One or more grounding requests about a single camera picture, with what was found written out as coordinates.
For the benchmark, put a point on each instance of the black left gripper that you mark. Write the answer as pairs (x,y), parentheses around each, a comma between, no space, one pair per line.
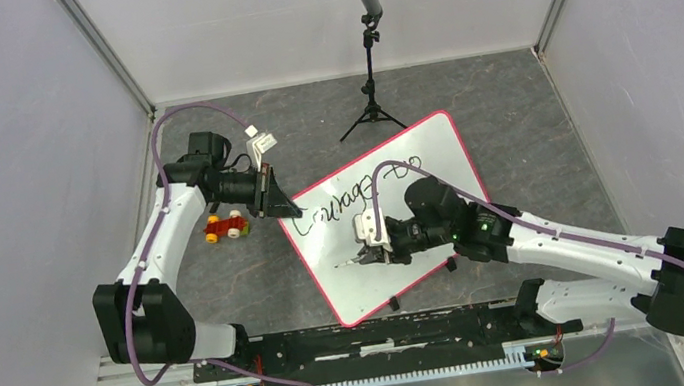
(277,204)

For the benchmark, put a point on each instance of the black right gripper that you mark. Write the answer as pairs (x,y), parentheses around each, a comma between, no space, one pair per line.
(379,254)

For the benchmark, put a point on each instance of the black white whiteboard marker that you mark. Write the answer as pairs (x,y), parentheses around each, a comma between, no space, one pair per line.
(350,262)

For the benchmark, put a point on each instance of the pink framed whiteboard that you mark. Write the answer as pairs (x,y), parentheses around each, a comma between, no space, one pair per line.
(324,236)

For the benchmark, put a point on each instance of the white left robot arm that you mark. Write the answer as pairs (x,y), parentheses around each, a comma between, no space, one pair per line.
(140,315)

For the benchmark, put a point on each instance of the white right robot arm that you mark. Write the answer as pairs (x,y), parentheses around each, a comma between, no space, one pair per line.
(626,277)

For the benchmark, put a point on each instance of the red yellow toy car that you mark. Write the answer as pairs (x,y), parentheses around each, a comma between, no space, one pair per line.
(234,225)

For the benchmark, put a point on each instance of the small black clip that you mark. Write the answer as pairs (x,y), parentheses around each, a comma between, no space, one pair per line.
(451,264)
(394,304)

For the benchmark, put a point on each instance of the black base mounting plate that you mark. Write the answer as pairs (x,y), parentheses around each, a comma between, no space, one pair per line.
(406,343)

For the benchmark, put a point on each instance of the black tripod stand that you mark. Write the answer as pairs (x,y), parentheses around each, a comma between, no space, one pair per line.
(372,112)

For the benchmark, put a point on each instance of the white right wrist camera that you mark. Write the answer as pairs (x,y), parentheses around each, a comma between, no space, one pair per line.
(369,228)

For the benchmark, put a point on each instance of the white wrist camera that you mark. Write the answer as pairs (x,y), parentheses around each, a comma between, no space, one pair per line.
(369,228)
(258,143)

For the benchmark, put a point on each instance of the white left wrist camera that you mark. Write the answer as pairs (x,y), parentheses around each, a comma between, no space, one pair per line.
(258,143)

